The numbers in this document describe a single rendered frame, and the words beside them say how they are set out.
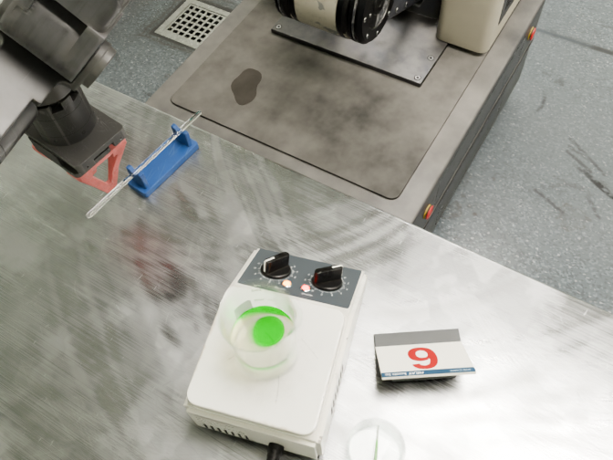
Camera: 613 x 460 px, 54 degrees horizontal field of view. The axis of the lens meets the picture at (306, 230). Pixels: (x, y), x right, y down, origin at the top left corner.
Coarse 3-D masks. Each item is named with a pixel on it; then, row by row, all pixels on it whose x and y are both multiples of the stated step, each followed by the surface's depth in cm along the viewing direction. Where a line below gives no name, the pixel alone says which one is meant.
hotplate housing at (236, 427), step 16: (240, 272) 63; (320, 304) 59; (352, 304) 60; (352, 320) 58; (352, 336) 62; (336, 368) 56; (336, 384) 55; (336, 400) 59; (192, 416) 56; (208, 416) 54; (224, 416) 54; (320, 416) 53; (224, 432) 58; (240, 432) 55; (256, 432) 53; (272, 432) 53; (320, 432) 53; (272, 448) 55; (288, 448) 56; (304, 448) 54; (320, 448) 54
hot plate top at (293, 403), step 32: (320, 320) 56; (224, 352) 55; (320, 352) 54; (192, 384) 53; (224, 384) 53; (256, 384) 53; (288, 384) 53; (320, 384) 53; (256, 416) 52; (288, 416) 51
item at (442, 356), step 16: (384, 352) 62; (400, 352) 61; (416, 352) 61; (432, 352) 61; (448, 352) 61; (384, 368) 59; (400, 368) 59; (416, 368) 58; (432, 368) 58; (448, 368) 58
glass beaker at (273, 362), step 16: (240, 288) 50; (256, 288) 50; (272, 288) 50; (224, 304) 49; (240, 304) 52; (256, 304) 53; (272, 304) 53; (288, 304) 50; (224, 320) 50; (224, 336) 47; (288, 336) 47; (240, 352) 48; (256, 352) 47; (272, 352) 48; (288, 352) 50; (240, 368) 53; (256, 368) 50; (272, 368) 50; (288, 368) 53
